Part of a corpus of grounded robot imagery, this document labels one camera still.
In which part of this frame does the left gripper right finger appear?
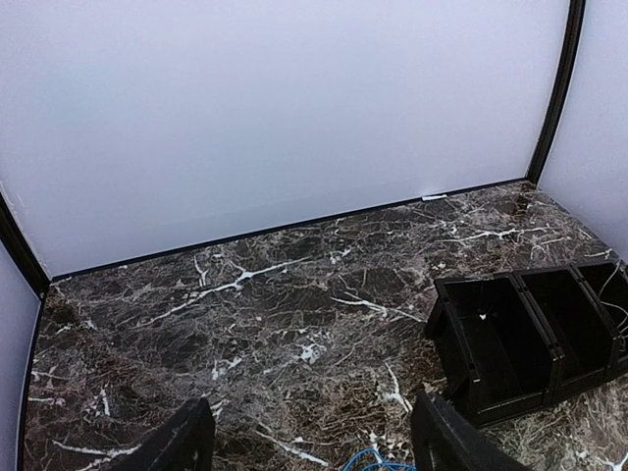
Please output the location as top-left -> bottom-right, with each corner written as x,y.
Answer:
410,390 -> 528,471

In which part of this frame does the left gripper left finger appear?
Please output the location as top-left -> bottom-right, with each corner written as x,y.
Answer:
115,397 -> 215,471

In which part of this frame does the blue cable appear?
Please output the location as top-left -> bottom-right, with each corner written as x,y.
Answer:
342,448 -> 411,471

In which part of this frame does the grey cable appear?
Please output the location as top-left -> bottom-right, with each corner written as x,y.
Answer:
598,259 -> 628,340

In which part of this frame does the black bin near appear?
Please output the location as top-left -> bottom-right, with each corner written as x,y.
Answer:
425,273 -> 560,427

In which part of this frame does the black bin far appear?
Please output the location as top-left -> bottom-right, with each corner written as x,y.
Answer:
573,262 -> 627,379

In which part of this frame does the left black corner post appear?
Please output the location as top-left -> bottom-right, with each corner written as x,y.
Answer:
1,196 -> 50,300

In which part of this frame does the black corner post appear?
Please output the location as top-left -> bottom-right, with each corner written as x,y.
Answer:
525,0 -> 587,185
1,196 -> 50,300

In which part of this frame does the right black corner post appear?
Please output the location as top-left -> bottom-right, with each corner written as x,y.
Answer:
525,0 -> 587,185

